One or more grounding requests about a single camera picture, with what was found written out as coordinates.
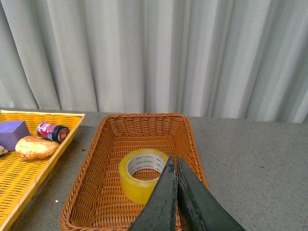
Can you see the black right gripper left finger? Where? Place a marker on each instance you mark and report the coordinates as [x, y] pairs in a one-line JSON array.
[[159, 214]]

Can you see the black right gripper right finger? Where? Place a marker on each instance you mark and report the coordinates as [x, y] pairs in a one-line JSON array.
[[201, 210]]

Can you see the brown wicker basket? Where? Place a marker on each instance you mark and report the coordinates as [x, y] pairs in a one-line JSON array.
[[96, 201]]

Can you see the yellow woven basket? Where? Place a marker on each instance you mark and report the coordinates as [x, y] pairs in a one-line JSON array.
[[19, 178]]

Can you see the small red labelled jar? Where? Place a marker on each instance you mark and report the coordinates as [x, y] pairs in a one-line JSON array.
[[52, 132]]

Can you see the golden toy bread loaf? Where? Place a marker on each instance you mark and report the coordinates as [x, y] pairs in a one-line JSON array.
[[34, 147]]

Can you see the grey pleated curtain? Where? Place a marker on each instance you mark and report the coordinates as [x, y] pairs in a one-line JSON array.
[[217, 58]]

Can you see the black white panda figurine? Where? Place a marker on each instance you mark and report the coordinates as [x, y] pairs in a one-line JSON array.
[[3, 150]]

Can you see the purple foam block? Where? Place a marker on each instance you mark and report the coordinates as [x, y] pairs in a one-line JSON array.
[[11, 132]]

